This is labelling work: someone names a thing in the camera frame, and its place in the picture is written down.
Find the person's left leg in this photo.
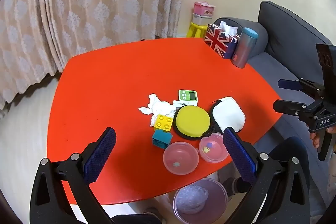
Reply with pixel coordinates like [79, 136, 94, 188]
[110, 208, 164, 224]

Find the white tissue sheet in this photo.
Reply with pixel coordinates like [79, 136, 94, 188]
[220, 21, 238, 37]

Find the clear plastic bag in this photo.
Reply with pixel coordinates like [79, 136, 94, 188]
[176, 186, 209, 215]

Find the beige patterned curtain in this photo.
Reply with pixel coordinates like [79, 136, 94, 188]
[0, 0, 190, 110]

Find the yellow round case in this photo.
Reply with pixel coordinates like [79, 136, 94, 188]
[173, 105, 212, 141]

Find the grey thermos bottle teal lid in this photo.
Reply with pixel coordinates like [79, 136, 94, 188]
[231, 27, 258, 68]

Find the grey sofa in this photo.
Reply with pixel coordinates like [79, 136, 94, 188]
[213, 1, 336, 214]

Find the pink storage box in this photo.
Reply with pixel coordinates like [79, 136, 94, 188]
[194, 2, 216, 17]

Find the white storage box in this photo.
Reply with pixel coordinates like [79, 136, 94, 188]
[192, 13, 214, 26]

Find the white square pouch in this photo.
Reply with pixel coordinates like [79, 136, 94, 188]
[210, 97, 246, 133]

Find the green digital timer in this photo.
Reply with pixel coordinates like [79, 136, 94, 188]
[178, 90, 198, 104]

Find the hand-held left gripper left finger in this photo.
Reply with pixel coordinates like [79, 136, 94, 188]
[29, 127, 117, 224]

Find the teal toy brick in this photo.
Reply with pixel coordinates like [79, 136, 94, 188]
[152, 130, 173, 149]

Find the yellow toy brick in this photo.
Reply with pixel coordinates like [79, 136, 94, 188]
[154, 114, 174, 132]

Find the yellow plastic stool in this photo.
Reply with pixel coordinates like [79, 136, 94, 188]
[187, 22, 208, 39]

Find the small white device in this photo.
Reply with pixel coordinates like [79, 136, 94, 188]
[173, 100, 191, 109]

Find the pink capsule half with toy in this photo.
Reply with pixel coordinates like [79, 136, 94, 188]
[199, 133, 231, 163]

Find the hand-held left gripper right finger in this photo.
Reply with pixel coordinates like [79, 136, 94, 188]
[223, 126, 310, 224]

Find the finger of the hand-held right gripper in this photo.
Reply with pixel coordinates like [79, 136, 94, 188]
[273, 99, 325, 121]
[278, 79, 325, 99]

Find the person's right hand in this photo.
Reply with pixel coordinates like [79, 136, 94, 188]
[310, 126, 336, 153]

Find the flag print tissue box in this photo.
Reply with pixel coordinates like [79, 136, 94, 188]
[204, 24, 241, 59]

